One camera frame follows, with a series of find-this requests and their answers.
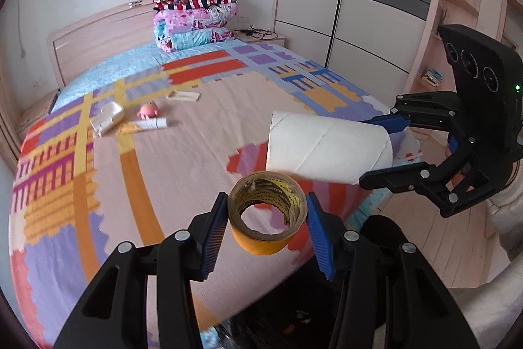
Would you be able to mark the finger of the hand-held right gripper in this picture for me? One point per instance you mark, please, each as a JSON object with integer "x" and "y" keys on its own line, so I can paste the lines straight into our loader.
{"x": 408, "y": 175}
{"x": 429, "y": 107}

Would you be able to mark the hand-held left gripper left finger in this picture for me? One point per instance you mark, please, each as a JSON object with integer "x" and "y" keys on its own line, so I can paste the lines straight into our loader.
{"x": 212, "y": 242}

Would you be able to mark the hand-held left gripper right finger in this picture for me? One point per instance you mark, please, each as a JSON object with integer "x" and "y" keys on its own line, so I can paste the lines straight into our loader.
{"x": 320, "y": 238}

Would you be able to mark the orange tape roll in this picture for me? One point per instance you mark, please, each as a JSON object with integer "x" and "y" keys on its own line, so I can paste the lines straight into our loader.
{"x": 261, "y": 238}

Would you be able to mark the white paper roll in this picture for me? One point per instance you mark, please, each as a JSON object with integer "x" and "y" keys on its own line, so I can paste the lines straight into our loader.
{"x": 327, "y": 148}

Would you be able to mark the stack of books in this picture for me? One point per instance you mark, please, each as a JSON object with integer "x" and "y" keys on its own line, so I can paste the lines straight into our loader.
{"x": 433, "y": 78}

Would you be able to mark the colourful patterned blanket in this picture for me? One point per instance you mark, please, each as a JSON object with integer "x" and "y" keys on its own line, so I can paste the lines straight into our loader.
{"x": 184, "y": 169}

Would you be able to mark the wooden door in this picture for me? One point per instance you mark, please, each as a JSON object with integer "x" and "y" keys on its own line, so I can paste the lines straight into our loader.
{"x": 510, "y": 18}

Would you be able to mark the white sliding door wardrobe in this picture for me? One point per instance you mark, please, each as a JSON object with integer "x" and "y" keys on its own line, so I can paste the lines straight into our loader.
{"x": 347, "y": 5}

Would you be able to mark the white and yellow tube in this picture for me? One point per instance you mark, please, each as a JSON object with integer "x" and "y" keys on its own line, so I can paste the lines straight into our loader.
{"x": 143, "y": 126}

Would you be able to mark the pink toy figure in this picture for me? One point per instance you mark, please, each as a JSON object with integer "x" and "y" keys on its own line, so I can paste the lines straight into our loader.
{"x": 149, "y": 110}

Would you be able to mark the white plastic box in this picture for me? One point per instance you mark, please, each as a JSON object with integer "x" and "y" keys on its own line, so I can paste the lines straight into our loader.
{"x": 107, "y": 118}

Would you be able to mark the blue folded quilt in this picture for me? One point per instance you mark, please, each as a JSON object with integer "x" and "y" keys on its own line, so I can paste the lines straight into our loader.
{"x": 192, "y": 38}

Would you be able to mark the pink folded quilt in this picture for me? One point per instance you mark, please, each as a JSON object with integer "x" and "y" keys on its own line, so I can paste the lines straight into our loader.
{"x": 192, "y": 18}

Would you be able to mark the wooden bed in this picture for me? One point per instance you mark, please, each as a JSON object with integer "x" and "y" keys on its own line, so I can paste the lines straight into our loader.
{"x": 102, "y": 26}

